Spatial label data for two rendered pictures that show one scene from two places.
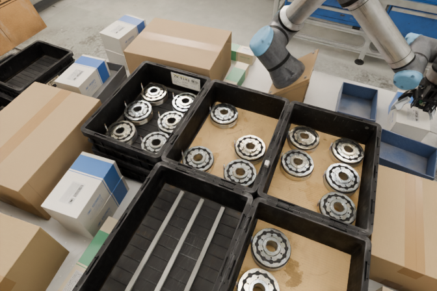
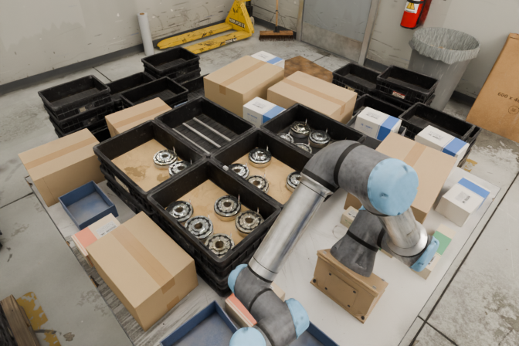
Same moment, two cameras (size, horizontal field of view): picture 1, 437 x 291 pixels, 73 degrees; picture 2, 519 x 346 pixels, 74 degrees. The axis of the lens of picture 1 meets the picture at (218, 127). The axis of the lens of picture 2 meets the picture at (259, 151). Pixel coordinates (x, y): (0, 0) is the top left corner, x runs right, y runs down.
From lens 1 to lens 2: 140 cm
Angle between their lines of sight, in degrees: 71
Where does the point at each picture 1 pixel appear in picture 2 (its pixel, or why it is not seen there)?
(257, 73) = (391, 268)
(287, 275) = (164, 175)
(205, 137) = (282, 169)
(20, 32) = not seen: outside the picture
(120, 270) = (212, 122)
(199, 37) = not seen: hidden behind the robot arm
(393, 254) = (131, 222)
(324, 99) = (327, 326)
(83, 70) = (378, 119)
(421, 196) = (147, 272)
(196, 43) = not seen: hidden behind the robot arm
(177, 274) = (196, 138)
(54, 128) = (307, 99)
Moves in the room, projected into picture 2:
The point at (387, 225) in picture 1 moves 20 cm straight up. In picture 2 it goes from (148, 232) to (137, 192)
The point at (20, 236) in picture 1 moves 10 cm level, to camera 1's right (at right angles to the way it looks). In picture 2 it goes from (241, 89) to (234, 98)
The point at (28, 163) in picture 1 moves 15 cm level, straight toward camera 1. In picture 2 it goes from (284, 91) to (260, 97)
